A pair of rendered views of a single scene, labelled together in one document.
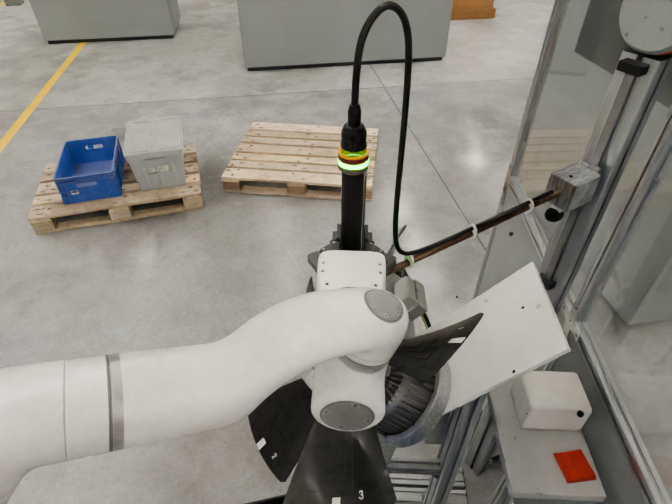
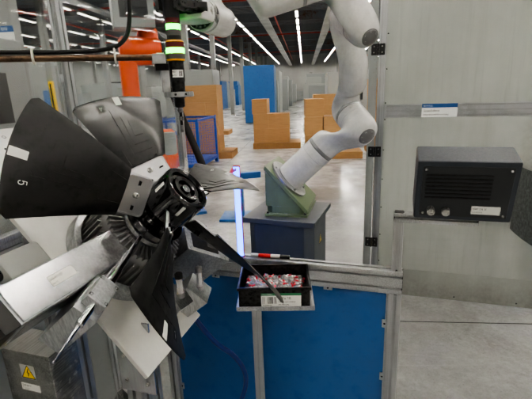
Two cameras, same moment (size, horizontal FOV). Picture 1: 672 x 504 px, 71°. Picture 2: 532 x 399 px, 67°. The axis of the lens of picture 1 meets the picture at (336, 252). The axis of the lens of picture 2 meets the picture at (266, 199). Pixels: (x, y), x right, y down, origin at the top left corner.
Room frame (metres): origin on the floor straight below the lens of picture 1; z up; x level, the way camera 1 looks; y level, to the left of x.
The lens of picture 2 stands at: (1.51, 0.43, 1.43)
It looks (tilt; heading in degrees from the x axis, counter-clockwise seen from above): 15 degrees down; 195
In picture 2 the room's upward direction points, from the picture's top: 2 degrees counter-clockwise
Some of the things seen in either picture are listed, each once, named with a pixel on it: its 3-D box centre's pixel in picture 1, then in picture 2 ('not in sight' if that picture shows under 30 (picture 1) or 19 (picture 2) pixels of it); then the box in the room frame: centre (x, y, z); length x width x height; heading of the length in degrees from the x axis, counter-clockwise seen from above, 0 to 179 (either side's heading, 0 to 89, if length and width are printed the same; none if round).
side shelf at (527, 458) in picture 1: (537, 431); not in sight; (0.68, -0.58, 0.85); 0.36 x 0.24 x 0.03; 177
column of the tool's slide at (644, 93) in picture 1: (529, 337); not in sight; (0.98, -0.63, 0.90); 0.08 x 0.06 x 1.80; 32
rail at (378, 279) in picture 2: not in sight; (269, 267); (0.24, 0.09, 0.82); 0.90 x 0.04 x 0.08; 87
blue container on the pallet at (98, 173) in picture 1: (92, 168); not in sight; (3.14, 1.87, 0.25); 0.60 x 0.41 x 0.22; 16
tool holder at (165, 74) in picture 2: not in sight; (172, 75); (0.60, -0.03, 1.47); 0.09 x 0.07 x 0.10; 122
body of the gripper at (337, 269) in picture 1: (351, 284); (191, 11); (0.48, -0.02, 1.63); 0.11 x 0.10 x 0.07; 178
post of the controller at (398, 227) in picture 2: not in sight; (397, 241); (0.25, 0.52, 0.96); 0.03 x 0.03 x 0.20; 87
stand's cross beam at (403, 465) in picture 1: (411, 465); not in sight; (0.72, -0.25, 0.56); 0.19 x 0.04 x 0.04; 87
